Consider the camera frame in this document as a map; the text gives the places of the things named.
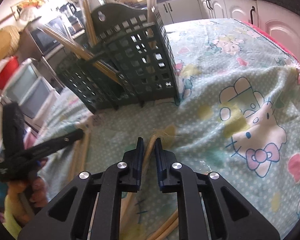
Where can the dark green utensil basket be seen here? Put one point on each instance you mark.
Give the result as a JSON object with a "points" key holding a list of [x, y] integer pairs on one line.
{"points": [[132, 62]]}

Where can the person left hand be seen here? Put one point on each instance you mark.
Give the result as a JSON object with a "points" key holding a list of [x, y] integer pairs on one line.
{"points": [[13, 203]]}

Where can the red plastic basin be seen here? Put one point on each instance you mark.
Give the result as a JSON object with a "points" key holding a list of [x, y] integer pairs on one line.
{"points": [[9, 68]]}

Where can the pink towel blanket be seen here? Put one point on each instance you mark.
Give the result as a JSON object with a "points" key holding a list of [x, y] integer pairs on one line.
{"points": [[260, 31]]}

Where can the plastic drawer cabinet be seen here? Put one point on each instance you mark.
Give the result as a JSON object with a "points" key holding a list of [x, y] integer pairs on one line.
{"points": [[34, 95]]}

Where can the black blender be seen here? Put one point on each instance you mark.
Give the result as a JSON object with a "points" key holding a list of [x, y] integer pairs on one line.
{"points": [[69, 10]]}

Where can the black microwave oven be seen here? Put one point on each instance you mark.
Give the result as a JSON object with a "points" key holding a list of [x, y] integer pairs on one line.
{"points": [[44, 41]]}

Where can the round bamboo tray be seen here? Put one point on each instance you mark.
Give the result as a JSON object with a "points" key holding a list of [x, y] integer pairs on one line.
{"points": [[9, 41]]}

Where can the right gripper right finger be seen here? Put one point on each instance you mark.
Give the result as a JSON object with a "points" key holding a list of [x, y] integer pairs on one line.
{"points": [[208, 206]]}

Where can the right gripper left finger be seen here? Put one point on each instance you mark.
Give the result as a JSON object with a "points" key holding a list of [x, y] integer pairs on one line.
{"points": [[89, 206]]}

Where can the hello kitty tablecloth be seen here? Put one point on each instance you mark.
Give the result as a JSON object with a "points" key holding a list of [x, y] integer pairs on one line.
{"points": [[238, 115]]}

